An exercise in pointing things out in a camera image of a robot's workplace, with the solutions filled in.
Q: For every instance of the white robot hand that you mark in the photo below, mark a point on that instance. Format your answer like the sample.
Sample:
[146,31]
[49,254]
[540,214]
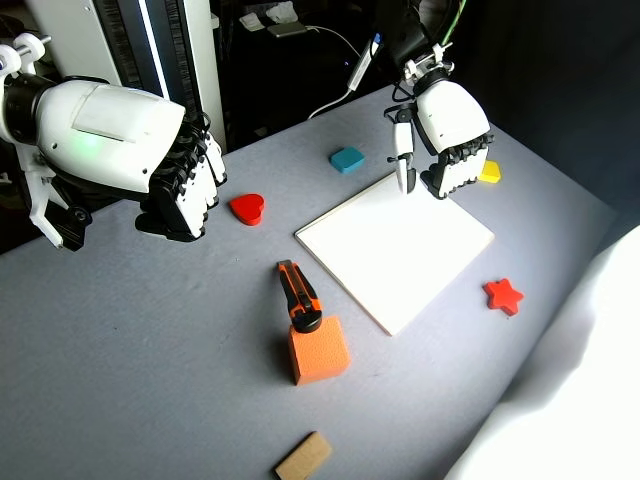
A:
[110,135]
[450,115]

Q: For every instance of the orange black utility knife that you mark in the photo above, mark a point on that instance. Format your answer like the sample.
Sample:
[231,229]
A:
[299,295]

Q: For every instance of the orange foam block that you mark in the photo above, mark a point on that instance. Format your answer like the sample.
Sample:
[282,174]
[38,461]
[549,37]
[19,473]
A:
[320,355]

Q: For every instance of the yellow block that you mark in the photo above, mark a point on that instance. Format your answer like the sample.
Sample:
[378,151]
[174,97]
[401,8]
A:
[491,172]

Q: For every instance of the white black robot column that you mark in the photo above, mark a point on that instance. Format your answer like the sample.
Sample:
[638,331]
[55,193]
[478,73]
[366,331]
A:
[85,40]

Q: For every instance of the blue rounded square block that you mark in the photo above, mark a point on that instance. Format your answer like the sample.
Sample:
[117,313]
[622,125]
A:
[347,159]

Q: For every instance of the white square board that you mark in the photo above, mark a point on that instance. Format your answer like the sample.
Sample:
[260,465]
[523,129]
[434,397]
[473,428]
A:
[395,250]

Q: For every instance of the red heart block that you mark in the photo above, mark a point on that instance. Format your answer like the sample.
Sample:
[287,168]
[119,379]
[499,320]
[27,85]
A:
[247,207]

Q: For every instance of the grey power bank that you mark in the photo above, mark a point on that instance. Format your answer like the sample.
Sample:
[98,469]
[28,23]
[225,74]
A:
[286,29]

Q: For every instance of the red star block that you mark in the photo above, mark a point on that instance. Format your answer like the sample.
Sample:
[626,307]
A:
[502,296]

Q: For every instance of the white crumpled object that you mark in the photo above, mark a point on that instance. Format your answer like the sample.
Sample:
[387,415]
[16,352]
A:
[280,11]

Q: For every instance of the grey table cloth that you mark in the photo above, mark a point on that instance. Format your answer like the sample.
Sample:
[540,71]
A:
[150,350]

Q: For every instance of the tan wooden rectangular block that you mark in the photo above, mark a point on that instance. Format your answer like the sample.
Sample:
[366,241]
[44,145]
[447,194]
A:
[304,457]

